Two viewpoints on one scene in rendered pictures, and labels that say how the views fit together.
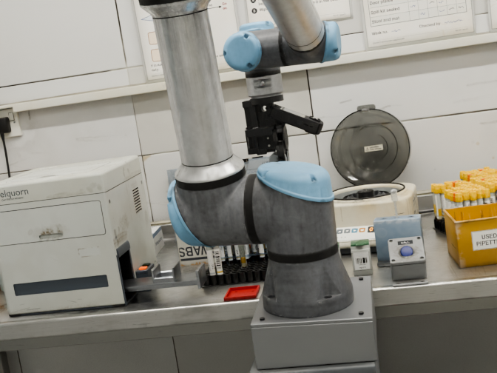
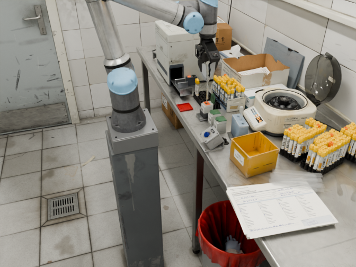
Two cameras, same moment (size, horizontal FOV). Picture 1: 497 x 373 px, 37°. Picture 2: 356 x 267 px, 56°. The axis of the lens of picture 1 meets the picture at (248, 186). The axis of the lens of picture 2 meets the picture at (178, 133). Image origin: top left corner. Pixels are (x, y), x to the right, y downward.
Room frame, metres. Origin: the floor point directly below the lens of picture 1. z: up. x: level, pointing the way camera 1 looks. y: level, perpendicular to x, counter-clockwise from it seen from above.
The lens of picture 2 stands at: (0.82, -1.27, 1.72)
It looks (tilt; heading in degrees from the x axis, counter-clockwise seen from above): 34 degrees down; 62
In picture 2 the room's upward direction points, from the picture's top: 1 degrees counter-clockwise
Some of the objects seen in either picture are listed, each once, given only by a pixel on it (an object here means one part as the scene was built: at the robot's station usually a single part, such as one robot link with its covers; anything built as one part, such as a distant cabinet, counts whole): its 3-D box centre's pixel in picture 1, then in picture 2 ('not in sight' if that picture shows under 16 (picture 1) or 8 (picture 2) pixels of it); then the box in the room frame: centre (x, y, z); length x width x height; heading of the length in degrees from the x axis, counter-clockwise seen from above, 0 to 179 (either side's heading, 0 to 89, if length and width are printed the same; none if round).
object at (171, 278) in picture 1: (157, 277); (180, 82); (1.62, 0.23, 0.92); 0.21 x 0.07 x 0.05; 80
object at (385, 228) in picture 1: (399, 240); (239, 129); (1.62, -0.31, 0.92); 0.10 x 0.07 x 0.10; 72
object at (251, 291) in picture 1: (242, 292); (184, 107); (1.55, 0.05, 0.88); 0.07 x 0.07 x 0.01; 80
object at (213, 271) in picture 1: (239, 254); (206, 92); (1.68, 0.04, 0.93); 0.17 x 0.09 x 0.11; 80
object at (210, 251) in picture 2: not in sight; (231, 251); (1.58, -0.40, 0.22); 0.38 x 0.37 x 0.44; 80
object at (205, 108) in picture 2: not in sight; (206, 108); (1.60, -0.09, 0.92); 0.05 x 0.04 x 0.06; 170
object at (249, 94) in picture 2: not in sight; (267, 95); (1.93, -0.12, 0.92); 0.24 x 0.12 x 0.10; 170
